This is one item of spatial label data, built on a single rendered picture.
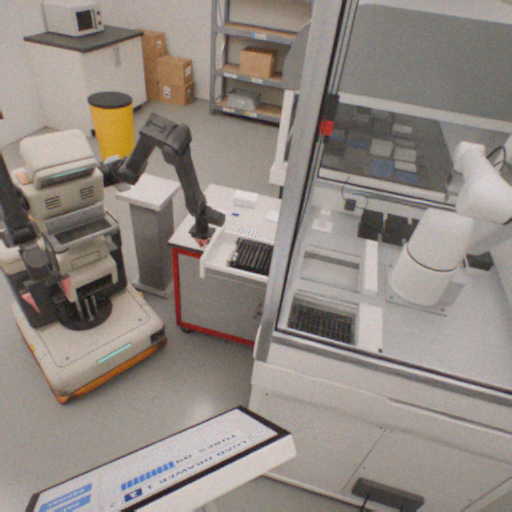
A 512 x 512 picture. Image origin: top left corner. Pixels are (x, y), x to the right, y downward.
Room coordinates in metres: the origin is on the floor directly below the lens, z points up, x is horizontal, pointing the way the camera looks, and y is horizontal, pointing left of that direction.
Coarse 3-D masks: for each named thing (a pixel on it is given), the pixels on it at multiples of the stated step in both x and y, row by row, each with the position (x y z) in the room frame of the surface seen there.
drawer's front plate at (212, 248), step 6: (222, 228) 1.38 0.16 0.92; (216, 234) 1.32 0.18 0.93; (222, 234) 1.38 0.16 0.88; (216, 240) 1.29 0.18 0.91; (222, 240) 1.39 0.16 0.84; (210, 246) 1.23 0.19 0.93; (216, 246) 1.30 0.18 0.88; (204, 252) 1.19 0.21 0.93; (210, 252) 1.22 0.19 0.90; (216, 252) 1.30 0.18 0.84; (204, 258) 1.15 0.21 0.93; (210, 258) 1.22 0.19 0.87; (204, 264) 1.15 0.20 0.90; (204, 270) 1.15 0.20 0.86
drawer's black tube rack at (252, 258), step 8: (248, 240) 1.34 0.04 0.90; (240, 248) 1.28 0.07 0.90; (248, 248) 1.28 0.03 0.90; (256, 248) 1.29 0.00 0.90; (264, 248) 1.30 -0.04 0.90; (272, 248) 1.30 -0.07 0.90; (240, 256) 1.23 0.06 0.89; (248, 256) 1.23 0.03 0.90; (256, 256) 1.23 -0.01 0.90; (264, 256) 1.24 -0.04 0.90; (240, 264) 1.17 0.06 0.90; (248, 264) 1.18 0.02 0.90; (256, 264) 1.18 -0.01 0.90; (264, 264) 1.19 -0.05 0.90; (256, 272) 1.16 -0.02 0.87; (264, 272) 1.17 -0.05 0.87
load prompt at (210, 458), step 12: (228, 444) 0.34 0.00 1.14; (240, 444) 0.33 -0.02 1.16; (204, 456) 0.31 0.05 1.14; (216, 456) 0.30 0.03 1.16; (180, 468) 0.28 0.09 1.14; (192, 468) 0.27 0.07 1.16; (156, 480) 0.25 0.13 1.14; (168, 480) 0.25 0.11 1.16; (132, 492) 0.23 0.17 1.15; (144, 492) 0.22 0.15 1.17; (108, 504) 0.20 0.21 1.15; (120, 504) 0.20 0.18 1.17
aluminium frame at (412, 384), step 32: (320, 0) 0.68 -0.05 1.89; (320, 32) 0.69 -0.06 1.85; (320, 64) 0.68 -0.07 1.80; (320, 96) 0.68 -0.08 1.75; (288, 160) 0.68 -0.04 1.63; (288, 192) 0.68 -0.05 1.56; (288, 224) 0.68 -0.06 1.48; (288, 256) 0.68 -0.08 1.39; (256, 352) 0.68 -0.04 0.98; (288, 352) 0.67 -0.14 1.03; (320, 352) 0.65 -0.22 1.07; (352, 352) 0.65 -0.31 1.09; (352, 384) 0.63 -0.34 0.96; (384, 384) 0.62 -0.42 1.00; (416, 384) 0.61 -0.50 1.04; (448, 384) 0.59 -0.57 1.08; (480, 384) 0.59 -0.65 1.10; (480, 416) 0.57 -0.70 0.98
